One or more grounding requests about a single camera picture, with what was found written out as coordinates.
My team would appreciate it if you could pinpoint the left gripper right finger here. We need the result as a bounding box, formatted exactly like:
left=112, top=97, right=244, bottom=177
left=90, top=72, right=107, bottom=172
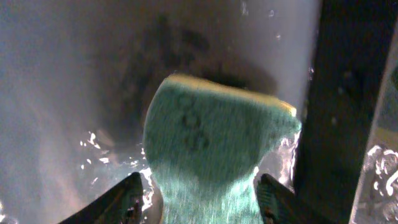
left=256, top=174, right=330, bottom=224

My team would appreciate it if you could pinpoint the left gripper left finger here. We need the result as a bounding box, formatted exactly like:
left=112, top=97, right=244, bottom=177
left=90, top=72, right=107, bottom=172
left=60, top=172, right=143, bottom=224

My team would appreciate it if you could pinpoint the green and yellow sponge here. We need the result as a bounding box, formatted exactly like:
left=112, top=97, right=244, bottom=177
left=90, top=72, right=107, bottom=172
left=143, top=74, right=301, bottom=224

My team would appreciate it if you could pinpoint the black round tray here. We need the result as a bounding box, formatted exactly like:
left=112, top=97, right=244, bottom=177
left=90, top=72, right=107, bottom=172
left=349, top=29, right=397, bottom=224

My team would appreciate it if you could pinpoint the black rectangular tray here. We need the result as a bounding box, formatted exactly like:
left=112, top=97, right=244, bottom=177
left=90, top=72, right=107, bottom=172
left=0, top=0, right=396, bottom=224

